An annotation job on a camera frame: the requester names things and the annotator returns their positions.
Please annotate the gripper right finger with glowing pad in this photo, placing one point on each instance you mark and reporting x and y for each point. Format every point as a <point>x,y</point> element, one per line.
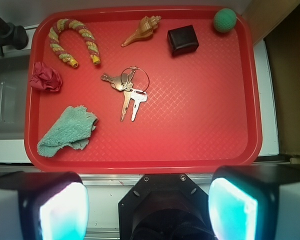
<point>255,202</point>

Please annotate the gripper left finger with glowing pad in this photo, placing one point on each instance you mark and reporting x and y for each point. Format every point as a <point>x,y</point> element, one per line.
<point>43,206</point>

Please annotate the light blue-green cloth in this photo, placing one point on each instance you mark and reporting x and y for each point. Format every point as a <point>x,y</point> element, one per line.
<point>73,129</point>

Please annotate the crumpled red paper ball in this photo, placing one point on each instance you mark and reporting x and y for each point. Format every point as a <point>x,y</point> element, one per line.
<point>45,78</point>

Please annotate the metal sink basin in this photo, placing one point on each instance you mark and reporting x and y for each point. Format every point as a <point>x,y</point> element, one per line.
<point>14,68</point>

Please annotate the red plastic tray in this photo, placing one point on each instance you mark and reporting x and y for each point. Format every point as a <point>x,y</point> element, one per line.
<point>203,107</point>

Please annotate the dark brown square box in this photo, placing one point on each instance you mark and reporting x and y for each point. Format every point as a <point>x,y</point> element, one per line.
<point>182,40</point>

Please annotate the green dimpled ball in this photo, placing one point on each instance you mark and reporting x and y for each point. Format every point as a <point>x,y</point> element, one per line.
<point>224,20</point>

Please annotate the brown conch seashell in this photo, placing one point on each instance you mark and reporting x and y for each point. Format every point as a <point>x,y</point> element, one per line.
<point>145,30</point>

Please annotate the bunch of keys on ring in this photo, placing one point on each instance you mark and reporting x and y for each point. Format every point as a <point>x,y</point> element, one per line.
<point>124,83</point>

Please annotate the twisted rope toy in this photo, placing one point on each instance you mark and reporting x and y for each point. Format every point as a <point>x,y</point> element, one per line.
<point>72,24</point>

